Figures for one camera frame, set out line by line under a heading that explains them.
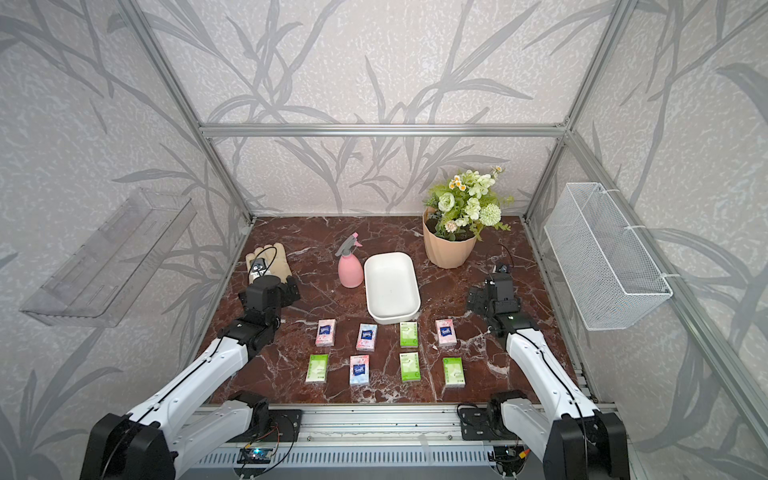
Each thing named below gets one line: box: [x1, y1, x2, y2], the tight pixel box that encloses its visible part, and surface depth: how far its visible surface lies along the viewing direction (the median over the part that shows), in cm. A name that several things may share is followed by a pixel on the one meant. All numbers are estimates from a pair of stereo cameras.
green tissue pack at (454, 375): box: [442, 357, 466, 389], surface depth 82 cm
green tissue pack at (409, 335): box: [400, 321, 419, 348], surface depth 88 cm
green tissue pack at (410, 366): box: [399, 352, 421, 382], surface depth 82 cm
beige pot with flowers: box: [422, 166, 514, 269], surface depth 88 cm
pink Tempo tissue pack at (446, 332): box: [435, 318, 457, 346], surface depth 88 cm
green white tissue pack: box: [305, 354, 329, 383], surface depth 82 cm
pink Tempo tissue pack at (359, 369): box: [350, 354, 370, 385], surface depth 82 cm
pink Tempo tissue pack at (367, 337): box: [356, 323, 378, 352], surface depth 88 cm
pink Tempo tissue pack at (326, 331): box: [315, 318, 337, 347], surface depth 88 cm
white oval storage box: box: [364, 252, 422, 325], surface depth 101 cm
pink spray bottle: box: [335, 232, 364, 289], surface depth 96 cm
